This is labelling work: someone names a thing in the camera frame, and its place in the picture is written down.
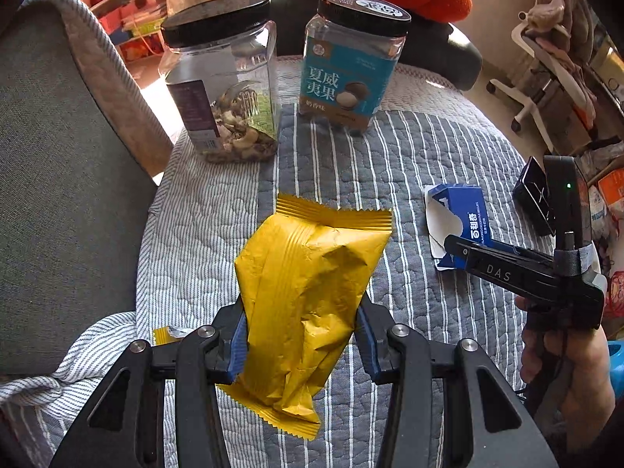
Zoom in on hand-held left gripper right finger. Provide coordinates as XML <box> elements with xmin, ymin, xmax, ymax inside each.
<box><xmin>355</xmin><ymin>295</ymin><xmax>559</xmax><ymax>468</ymax></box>

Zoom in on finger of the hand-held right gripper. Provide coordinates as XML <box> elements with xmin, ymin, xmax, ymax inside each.
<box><xmin>443</xmin><ymin>235</ymin><xmax>555</xmax><ymax>267</ymax></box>

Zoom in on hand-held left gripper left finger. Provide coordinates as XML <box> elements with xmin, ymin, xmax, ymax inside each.
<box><xmin>49</xmin><ymin>296</ymin><xmax>250</xmax><ymax>468</ymax></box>

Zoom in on blue and white box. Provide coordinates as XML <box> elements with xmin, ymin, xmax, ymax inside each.
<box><xmin>425</xmin><ymin>184</ymin><xmax>493</xmax><ymax>271</ymax></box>

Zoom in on yellow snack wrapper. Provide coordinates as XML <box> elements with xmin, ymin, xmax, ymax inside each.
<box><xmin>217</xmin><ymin>194</ymin><xmax>393</xmax><ymax>442</ymax></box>

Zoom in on person's right hand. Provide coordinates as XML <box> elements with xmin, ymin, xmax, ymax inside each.
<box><xmin>516</xmin><ymin>297</ymin><xmax>616</xmax><ymax>422</ymax></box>

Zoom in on small yellow wrapper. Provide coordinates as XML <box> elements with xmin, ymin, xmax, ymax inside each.
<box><xmin>152</xmin><ymin>326</ymin><xmax>196</xmax><ymax>348</ymax></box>

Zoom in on blue plastic stool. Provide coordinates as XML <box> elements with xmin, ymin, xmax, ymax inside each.
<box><xmin>607</xmin><ymin>344</ymin><xmax>624</xmax><ymax>386</ymax></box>

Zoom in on white office chair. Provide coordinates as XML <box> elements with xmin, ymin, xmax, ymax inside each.
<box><xmin>487</xmin><ymin>22</ymin><xmax>598</xmax><ymax>154</ymax></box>

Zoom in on grey striped quilted blanket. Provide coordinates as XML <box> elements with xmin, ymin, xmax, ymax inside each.
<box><xmin>0</xmin><ymin>0</ymin><xmax>561</xmax><ymax>468</ymax></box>

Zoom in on teal label plastic jar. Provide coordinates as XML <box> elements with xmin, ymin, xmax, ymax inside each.
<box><xmin>298</xmin><ymin>0</ymin><xmax>413</xmax><ymax>137</ymax></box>

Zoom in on pale green packet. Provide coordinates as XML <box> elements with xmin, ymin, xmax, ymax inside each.
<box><xmin>234</xmin><ymin>83</ymin><xmax>274</xmax><ymax>132</ymax></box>

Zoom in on grey sofa backrest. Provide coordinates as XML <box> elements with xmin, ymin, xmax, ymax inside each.
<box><xmin>0</xmin><ymin>7</ymin><xmax>161</xmax><ymax>376</ymax></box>

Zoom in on pink clothes on chair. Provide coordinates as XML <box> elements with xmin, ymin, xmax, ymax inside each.
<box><xmin>513</xmin><ymin>0</ymin><xmax>598</xmax><ymax>125</ymax></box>

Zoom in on clear jar with nuts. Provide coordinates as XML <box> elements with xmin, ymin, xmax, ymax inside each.
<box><xmin>160</xmin><ymin>0</ymin><xmax>282</xmax><ymax>164</ymax></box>

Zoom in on shelf with colourful boxes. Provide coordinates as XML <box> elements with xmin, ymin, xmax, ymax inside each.
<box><xmin>73</xmin><ymin>0</ymin><xmax>169</xmax><ymax>66</ymax></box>

